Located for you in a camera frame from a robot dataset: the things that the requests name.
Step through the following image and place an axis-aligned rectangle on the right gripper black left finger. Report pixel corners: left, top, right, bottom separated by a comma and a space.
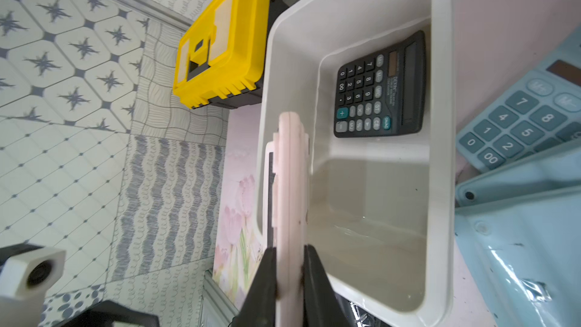
231, 248, 277, 327

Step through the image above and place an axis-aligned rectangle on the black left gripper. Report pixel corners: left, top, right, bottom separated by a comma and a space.
56, 301, 160, 327

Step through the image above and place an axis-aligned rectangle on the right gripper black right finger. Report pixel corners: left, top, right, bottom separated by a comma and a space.
304, 245, 350, 327

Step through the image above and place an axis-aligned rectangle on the pink calculator face up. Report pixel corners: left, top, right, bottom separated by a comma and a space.
263, 112, 309, 326

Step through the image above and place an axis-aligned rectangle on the light blue calculator face down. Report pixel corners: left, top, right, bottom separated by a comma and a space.
455, 140, 580, 326

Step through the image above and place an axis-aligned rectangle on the black calculator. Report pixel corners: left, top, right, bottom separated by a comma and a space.
334, 30, 428, 138

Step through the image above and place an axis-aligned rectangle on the white plastic storage box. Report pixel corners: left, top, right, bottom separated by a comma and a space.
253, 0, 455, 326

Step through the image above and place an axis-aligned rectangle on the teal calculator face up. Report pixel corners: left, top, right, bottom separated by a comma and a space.
456, 29, 580, 173

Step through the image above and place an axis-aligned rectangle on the yellow and black toolbox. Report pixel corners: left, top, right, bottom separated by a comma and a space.
172, 0, 287, 110

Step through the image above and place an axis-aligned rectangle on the floral pink table mat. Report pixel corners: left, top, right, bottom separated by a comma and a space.
213, 0, 580, 326

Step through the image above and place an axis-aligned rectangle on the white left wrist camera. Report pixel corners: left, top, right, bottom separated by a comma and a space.
1, 243, 66, 326

